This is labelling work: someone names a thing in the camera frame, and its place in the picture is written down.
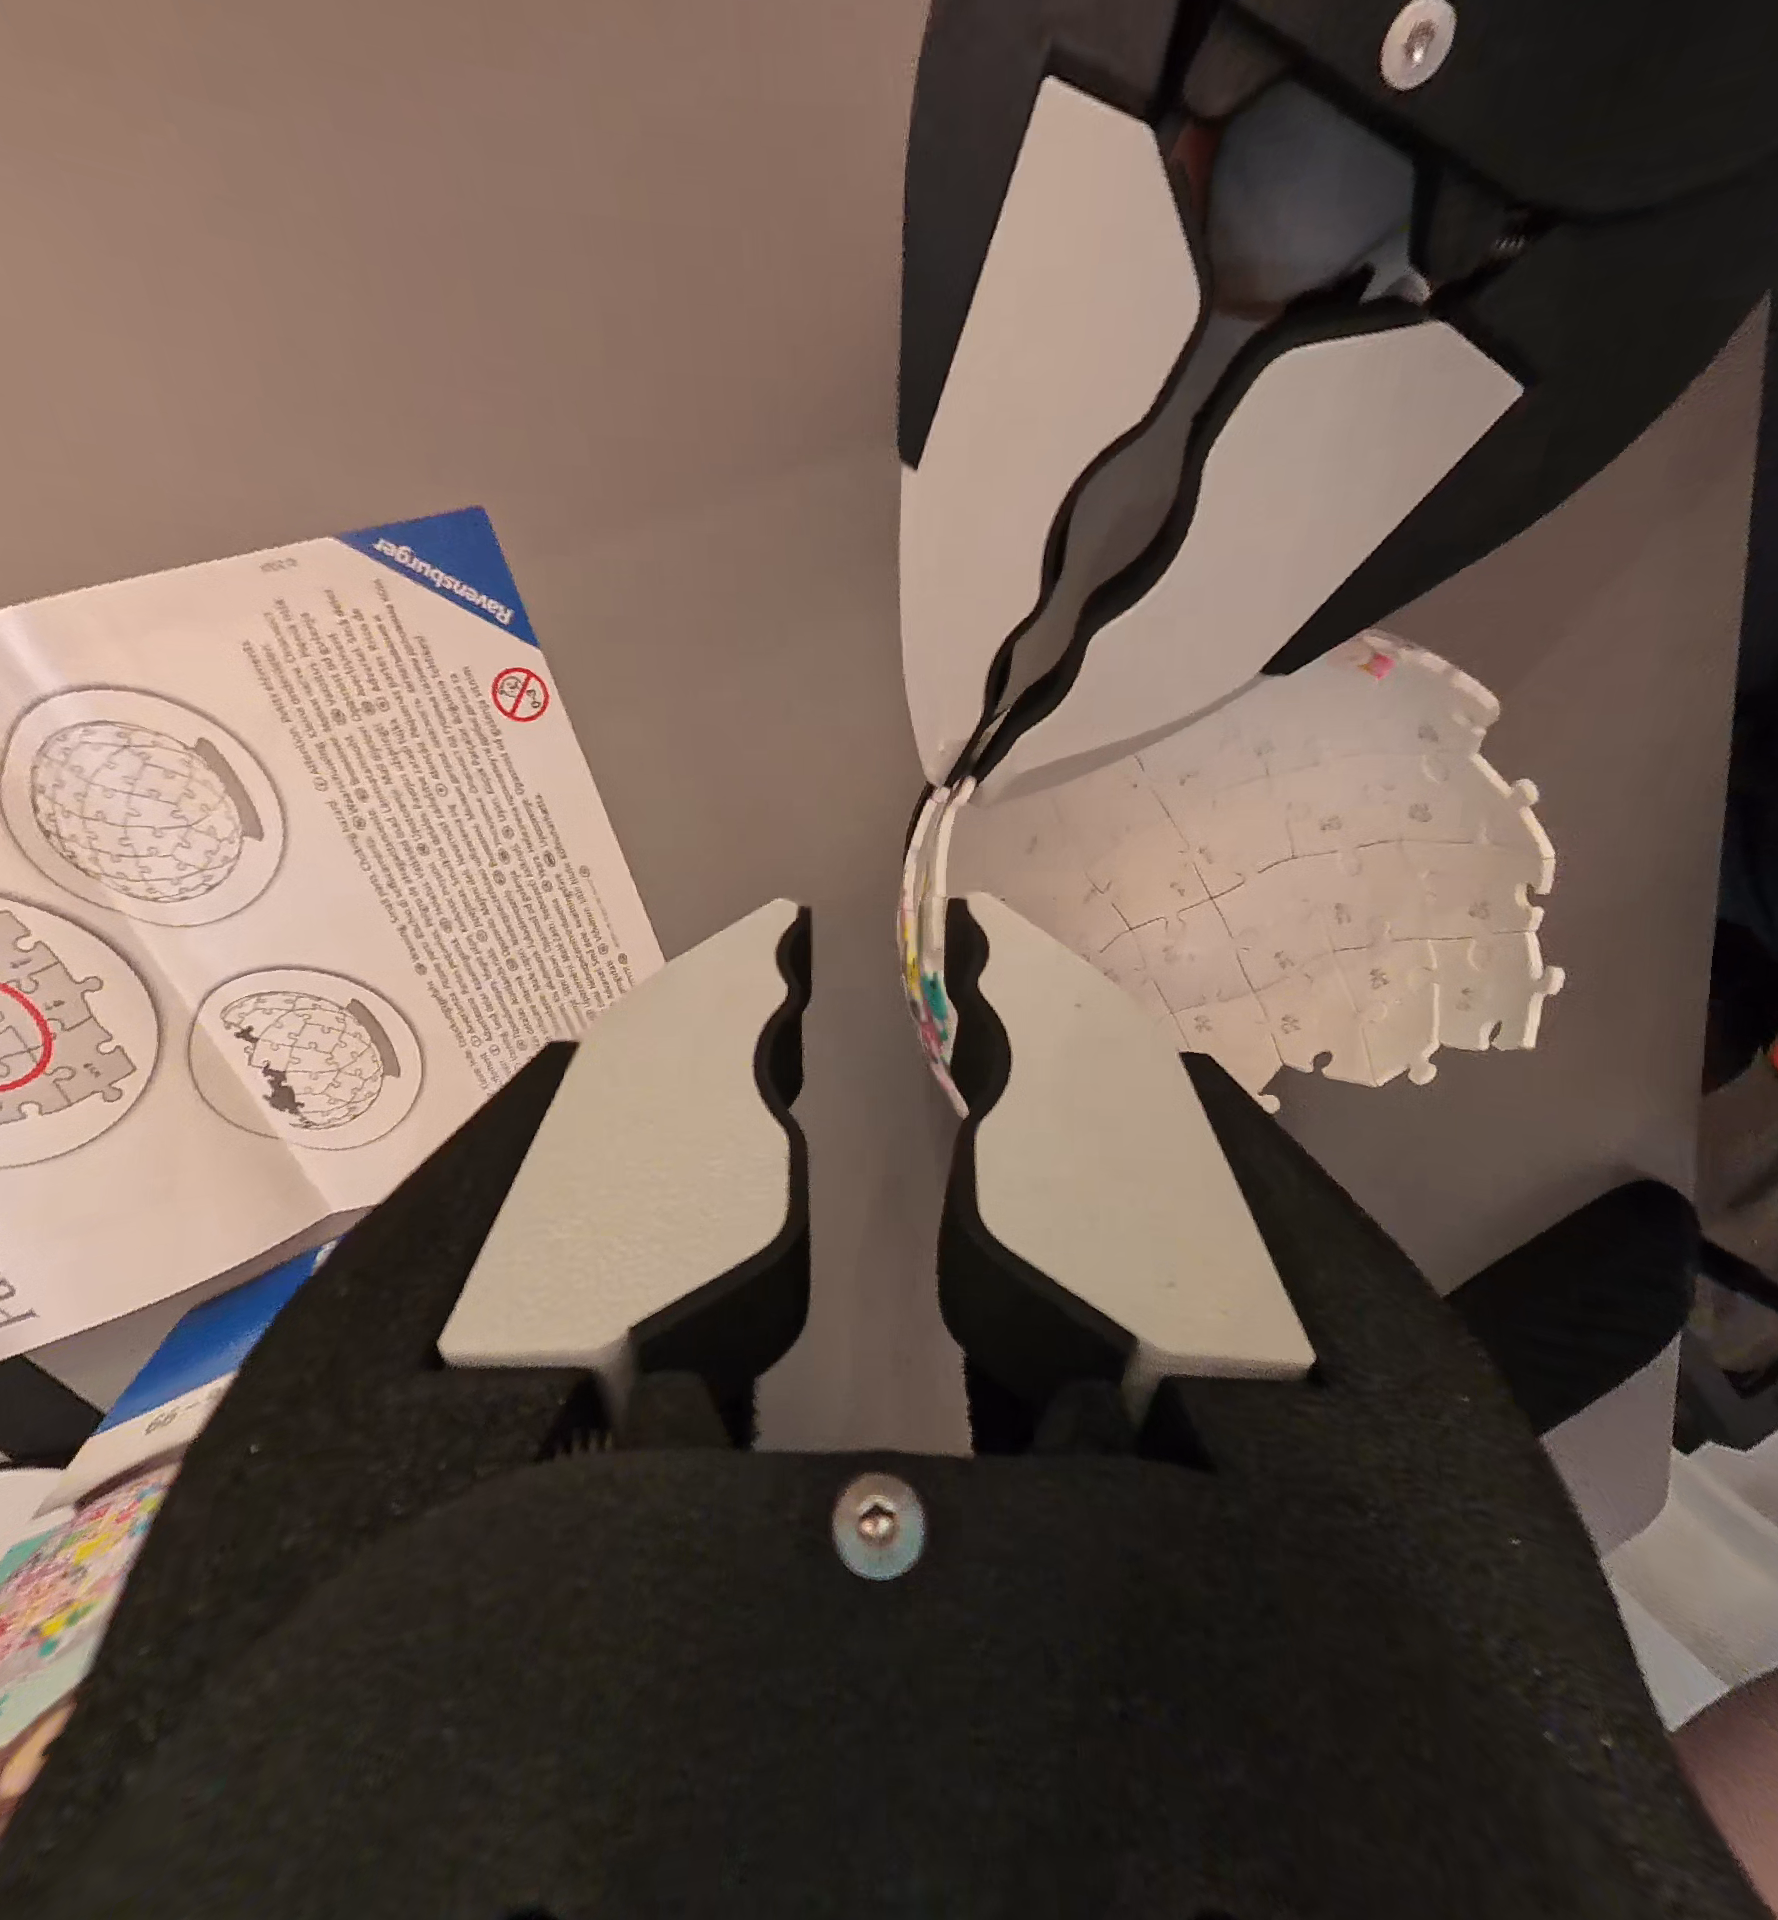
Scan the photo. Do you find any black padded wrist rest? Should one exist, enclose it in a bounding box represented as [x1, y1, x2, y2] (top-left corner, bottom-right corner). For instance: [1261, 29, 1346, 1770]
[1439, 1175, 1702, 1438]

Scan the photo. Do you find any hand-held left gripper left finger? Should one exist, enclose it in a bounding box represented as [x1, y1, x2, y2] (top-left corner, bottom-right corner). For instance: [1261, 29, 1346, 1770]
[437, 897, 818, 1431]

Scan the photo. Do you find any colourful puzzle box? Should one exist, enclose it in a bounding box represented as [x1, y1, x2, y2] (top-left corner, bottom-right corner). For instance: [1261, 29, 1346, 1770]
[0, 1234, 343, 1880]

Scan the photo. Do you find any half-built colourful puzzle ball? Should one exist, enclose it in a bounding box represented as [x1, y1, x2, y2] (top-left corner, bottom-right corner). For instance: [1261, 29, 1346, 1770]
[894, 632, 1569, 1120]

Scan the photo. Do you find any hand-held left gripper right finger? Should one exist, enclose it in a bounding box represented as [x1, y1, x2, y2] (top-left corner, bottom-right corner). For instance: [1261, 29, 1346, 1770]
[938, 893, 1320, 1431]

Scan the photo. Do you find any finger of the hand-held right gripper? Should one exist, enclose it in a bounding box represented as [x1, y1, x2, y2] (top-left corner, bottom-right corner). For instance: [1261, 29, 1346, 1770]
[979, 293, 1527, 792]
[900, 74, 1240, 788]

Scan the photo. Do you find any folded paper instruction leaflet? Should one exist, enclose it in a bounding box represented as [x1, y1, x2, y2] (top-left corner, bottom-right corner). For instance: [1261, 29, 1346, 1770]
[0, 503, 665, 1386]

